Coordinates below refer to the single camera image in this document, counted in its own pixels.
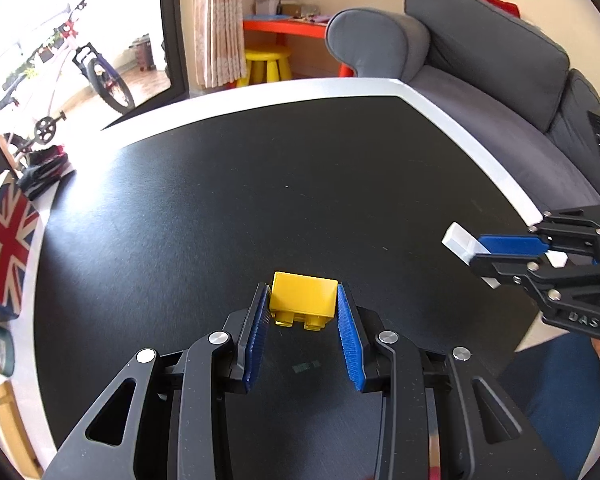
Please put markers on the yellow toy block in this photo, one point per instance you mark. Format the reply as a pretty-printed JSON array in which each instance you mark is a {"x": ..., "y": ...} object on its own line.
[{"x": 302, "y": 295}]

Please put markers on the grey storage box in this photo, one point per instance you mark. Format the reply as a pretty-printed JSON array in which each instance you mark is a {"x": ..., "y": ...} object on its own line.
[{"x": 265, "y": 6}]

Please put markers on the pink patterned curtain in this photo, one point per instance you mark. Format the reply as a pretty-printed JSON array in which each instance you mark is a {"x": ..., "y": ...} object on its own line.
[{"x": 220, "y": 25}]

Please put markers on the person's right leg in jeans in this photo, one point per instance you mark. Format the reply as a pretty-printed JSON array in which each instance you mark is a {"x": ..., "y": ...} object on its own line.
[{"x": 555, "y": 400}]

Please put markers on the grey sofa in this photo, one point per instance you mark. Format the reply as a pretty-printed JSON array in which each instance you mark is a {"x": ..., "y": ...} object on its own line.
[{"x": 470, "y": 100}]

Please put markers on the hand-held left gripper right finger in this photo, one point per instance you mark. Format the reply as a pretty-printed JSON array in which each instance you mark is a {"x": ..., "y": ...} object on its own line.
[{"x": 352, "y": 350}]

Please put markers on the white rectangular block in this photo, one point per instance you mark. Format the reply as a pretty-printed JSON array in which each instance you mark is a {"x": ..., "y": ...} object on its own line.
[{"x": 460, "y": 240}]

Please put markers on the white bicycle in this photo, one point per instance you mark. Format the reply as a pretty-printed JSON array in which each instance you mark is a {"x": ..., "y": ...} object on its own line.
[{"x": 44, "y": 130}]

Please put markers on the flag print tissue box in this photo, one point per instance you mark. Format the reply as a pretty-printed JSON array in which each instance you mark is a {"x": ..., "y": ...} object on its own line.
[{"x": 10, "y": 240}]

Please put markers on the yellow stool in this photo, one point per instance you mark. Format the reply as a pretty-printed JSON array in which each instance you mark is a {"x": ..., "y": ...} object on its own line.
[{"x": 265, "y": 55}]

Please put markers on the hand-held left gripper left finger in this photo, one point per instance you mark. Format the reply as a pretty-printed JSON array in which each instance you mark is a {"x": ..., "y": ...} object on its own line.
[{"x": 257, "y": 340}]

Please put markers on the black door frame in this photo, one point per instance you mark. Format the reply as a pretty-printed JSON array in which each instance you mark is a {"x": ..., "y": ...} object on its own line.
[{"x": 172, "y": 35}]

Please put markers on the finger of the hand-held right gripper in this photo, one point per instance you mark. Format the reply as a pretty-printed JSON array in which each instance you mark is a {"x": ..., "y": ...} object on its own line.
[
  {"x": 535, "y": 275},
  {"x": 515, "y": 245}
]

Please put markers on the orange kids table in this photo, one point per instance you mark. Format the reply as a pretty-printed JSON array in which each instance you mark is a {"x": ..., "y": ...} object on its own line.
[{"x": 280, "y": 25}]

